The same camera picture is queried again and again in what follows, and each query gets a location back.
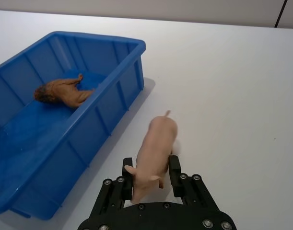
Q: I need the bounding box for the blue plastic bin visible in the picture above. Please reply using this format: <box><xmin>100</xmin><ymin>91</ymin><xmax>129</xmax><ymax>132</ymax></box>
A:
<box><xmin>0</xmin><ymin>30</ymin><xmax>147</xmax><ymax>221</ymax></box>

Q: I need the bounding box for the pink toy pig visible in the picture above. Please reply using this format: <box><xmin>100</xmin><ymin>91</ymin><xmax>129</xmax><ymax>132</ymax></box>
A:
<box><xmin>124</xmin><ymin>110</ymin><xmax>179</xmax><ymax>205</ymax></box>

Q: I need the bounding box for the brown toy lion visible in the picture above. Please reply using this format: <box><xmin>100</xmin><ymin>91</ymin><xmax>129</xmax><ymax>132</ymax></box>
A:
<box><xmin>34</xmin><ymin>73</ymin><xmax>96</xmax><ymax>111</ymax></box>

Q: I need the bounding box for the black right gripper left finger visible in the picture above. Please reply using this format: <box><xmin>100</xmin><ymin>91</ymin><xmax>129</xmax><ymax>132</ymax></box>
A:
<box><xmin>88</xmin><ymin>157</ymin><xmax>134</xmax><ymax>218</ymax></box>

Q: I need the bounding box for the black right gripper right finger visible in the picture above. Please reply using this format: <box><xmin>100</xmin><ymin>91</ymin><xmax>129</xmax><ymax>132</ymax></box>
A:
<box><xmin>168</xmin><ymin>155</ymin><xmax>221</xmax><ymax>212</ymax></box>

